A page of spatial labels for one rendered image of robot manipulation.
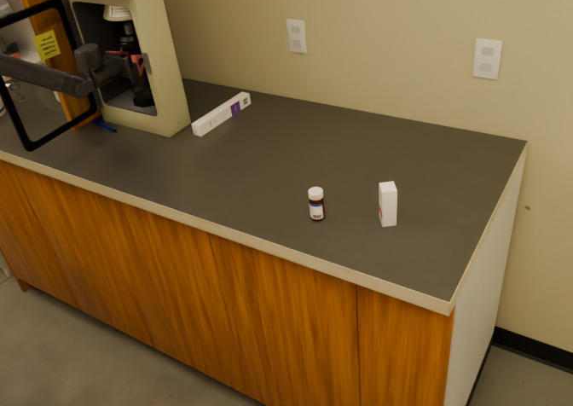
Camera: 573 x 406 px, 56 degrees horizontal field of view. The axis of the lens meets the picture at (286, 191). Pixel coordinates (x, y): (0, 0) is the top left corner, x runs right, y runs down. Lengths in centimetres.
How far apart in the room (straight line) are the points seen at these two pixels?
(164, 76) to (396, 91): 74
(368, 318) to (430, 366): 18
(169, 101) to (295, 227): 68
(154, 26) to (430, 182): 93
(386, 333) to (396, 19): 91
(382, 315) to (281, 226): 33
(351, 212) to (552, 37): 70
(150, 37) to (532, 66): 110
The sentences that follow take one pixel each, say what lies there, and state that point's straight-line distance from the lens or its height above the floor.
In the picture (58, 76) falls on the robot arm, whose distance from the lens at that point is 172.
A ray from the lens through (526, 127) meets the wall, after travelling 175.
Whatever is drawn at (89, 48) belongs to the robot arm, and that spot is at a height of 127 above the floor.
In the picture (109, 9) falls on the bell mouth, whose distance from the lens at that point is 183.
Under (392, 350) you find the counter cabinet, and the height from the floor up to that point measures 68.
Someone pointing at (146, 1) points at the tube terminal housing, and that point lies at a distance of 173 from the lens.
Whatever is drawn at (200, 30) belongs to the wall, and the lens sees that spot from 217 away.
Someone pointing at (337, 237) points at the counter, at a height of 94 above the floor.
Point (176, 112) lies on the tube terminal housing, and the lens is 186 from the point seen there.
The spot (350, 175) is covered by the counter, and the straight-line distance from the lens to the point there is 154.
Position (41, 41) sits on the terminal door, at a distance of 188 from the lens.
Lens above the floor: 181
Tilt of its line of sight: 35 degrees down
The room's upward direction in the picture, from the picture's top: 7 degrees counter-clockwise
